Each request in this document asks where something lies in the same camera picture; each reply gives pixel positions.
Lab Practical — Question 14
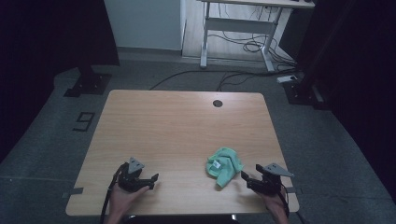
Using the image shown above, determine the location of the white desk frame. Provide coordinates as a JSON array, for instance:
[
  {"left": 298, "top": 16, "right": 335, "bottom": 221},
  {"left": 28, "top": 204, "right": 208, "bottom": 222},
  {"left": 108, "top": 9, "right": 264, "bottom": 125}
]
[{"left": 197, "top": 0, "right": 316, "bottom": 73}]

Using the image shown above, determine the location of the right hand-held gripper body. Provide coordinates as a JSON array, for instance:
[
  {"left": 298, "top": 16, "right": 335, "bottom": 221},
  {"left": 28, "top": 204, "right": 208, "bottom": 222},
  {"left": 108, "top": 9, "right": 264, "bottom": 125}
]
[{"left": 248, "top": 162, "right": 295, "bottom": 196}]

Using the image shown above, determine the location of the person's right hand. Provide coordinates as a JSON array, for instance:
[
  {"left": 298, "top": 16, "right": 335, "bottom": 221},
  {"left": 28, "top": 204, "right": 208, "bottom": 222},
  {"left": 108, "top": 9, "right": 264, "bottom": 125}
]
[{"left": 256, "top": 188, "right": 290, "bottom": 218}]

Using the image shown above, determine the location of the dark curtain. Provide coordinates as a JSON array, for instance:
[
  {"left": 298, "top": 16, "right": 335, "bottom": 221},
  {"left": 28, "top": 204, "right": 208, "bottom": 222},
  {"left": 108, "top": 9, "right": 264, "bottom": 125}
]
[
  {"left": 0, "top": 0, "right": 120, "bottom": 162},
  {"left": 295, "top": 0, "right": 396, "bottom": 200}
]

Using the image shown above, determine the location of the tangle of black cables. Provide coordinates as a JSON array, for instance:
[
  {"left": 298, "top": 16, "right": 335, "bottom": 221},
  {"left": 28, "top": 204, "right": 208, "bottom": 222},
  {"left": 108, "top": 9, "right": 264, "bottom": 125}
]
[{"left": 208, "top": 3, "right": 297, "bottom": 71}]

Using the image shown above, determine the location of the long black floor cable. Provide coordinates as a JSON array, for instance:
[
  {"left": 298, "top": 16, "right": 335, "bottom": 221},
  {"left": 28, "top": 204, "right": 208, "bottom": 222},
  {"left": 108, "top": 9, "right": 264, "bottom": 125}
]
[{"left": 148, "top": 69, "right": 281, "bottom": 91}]

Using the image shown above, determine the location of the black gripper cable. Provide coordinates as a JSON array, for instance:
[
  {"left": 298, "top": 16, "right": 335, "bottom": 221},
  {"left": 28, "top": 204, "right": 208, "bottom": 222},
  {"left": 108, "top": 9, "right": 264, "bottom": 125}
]
[
  {"left": 99, "top": 162, "right": 129, "bottom": 224},
  {"left": 278, "top": 189, "right": 291, "bottom": 218}
]

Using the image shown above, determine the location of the white power strip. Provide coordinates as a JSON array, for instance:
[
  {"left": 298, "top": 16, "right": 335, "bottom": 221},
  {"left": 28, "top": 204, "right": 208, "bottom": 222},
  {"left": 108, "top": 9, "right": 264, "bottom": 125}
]
[{"left": 276, "top": 75, "right": 298, "bottom": 84}]

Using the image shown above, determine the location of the green microfibre towel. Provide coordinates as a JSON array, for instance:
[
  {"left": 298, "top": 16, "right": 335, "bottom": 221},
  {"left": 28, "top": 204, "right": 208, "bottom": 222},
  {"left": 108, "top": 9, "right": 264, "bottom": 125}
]
[{"left": 205, "top": 147, "right": 245, "bottom": 189}]

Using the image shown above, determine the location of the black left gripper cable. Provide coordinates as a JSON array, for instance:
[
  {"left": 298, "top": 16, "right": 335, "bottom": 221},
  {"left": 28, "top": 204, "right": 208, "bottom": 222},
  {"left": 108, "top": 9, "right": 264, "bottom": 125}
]
[{"left": 99, "top": 162, "right": 129, "bottom": 224}]

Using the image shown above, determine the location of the person's left hand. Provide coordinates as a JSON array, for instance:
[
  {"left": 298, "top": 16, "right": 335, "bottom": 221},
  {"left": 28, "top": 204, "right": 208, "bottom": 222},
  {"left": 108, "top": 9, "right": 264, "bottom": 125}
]
[{"left": 106, "top": 183, "right": 151, "bottom": 218}]

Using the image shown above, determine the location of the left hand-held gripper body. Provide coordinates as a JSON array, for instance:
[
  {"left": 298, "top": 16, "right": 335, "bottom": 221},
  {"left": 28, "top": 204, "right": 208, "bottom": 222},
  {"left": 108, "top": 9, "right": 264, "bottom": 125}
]
[{"left": 117, "top": 157, "right": 153, "bottom": 193}]

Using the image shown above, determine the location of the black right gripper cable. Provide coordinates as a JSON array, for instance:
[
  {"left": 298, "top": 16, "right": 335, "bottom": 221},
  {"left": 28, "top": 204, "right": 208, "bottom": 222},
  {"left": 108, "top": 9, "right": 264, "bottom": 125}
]
[{"left": 278, "top": 189, "right": 291, "bottom": 218}]

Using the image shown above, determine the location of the black stand base plate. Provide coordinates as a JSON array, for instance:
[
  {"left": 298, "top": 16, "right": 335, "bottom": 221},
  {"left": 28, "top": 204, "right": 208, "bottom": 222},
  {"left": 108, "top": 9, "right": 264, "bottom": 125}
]
[
  {"left": 283, "top": 74, "right": 331, "bottom": 110},
  {"left": 64, "top": 66, "right": 112, "bottom": 98}
]

